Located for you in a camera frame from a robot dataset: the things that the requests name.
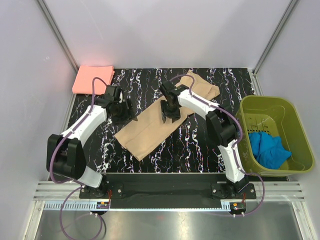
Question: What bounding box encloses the aluminium corner post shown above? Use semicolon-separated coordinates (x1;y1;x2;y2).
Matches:
35;0;79;73
252;0;301;76

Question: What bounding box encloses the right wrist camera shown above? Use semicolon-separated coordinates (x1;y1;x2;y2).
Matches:
159;81;189;98

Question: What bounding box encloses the blue t shirt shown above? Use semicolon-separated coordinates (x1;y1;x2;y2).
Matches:
248;131;292;170

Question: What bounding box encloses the olive green plastic bin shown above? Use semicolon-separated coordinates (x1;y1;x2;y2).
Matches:
236;95;315;177

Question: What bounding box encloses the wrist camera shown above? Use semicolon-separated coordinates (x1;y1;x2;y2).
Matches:
159;81;189;98
103;85;124;103

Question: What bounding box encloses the left aluminium corner post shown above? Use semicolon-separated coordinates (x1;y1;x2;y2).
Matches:
35;0;79;73

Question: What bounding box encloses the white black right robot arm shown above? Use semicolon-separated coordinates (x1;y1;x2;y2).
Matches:
160;84;249;199

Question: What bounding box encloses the right aluminium corner post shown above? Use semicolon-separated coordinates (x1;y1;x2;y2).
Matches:
252;0;301;76

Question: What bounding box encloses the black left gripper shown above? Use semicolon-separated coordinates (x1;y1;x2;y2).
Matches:
111;98;138;126

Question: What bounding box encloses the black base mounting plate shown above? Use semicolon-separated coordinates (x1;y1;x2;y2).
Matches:
47;172;288;210

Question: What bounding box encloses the folded pink t shirt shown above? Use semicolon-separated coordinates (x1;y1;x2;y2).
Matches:
72;65;115;95

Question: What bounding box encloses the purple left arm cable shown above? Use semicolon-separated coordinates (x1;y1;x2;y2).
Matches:
48;76;107;240

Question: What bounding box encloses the beige t shirt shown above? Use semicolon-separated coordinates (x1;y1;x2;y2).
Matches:
114;71;220;161

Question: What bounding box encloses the aluminium frame rail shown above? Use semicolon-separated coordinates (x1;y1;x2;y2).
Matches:
33;180;305;214

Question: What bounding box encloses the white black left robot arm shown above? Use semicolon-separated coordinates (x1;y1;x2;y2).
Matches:
46;97;137;198

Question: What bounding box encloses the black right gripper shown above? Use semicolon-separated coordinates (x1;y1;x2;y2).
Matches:
160;99;181;123

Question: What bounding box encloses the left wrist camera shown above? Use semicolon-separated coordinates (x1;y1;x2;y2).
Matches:
103;85;124;103

